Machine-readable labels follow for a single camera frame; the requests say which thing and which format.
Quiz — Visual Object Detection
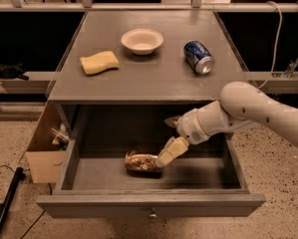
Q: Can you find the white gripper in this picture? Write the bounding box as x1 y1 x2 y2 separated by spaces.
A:
155 109 209 167

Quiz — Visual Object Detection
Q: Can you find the orange soda can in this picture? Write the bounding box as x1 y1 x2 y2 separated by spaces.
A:
125 150 162 173

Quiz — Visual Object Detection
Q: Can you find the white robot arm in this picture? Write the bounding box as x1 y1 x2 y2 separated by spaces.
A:
155 82 298 167

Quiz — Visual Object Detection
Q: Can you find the blue soda can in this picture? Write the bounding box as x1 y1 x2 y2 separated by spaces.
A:
183 41 214 75

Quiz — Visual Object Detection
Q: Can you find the metal drawer knob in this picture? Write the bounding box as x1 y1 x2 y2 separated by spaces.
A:
148 208 158 219

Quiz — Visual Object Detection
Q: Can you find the grey open drawer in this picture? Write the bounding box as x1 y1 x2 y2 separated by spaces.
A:
37 134 265 218

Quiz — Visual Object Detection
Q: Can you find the grey wooden cabinet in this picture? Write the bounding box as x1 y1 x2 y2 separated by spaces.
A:
45 9 258 141

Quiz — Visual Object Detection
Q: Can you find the white foam bowl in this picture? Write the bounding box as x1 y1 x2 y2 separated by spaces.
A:
121 29 163 56

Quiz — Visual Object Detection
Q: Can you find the yellow sponge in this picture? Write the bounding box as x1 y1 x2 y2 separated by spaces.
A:
80 51 119 76

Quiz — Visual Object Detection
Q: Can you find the plastic bag in box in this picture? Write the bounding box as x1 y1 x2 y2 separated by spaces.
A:
50 123 70 146

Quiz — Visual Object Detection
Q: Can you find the cardboard box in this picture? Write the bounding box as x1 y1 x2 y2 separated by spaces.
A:
26 104 67 183

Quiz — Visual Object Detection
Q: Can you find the black bar on floor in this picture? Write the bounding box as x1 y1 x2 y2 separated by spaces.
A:
0 167 25 234

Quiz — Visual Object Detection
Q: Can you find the white cable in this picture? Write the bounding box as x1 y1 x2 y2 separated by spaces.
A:
256 0 284 91

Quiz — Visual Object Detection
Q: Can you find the metal frame rail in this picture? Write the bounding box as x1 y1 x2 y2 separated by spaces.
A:
0 0 298 12

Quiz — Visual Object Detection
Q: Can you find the black floor cable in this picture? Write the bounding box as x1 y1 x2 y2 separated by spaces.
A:
0 164 53 239

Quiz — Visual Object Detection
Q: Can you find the black object on rail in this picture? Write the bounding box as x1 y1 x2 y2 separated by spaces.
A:
0 64 29 81

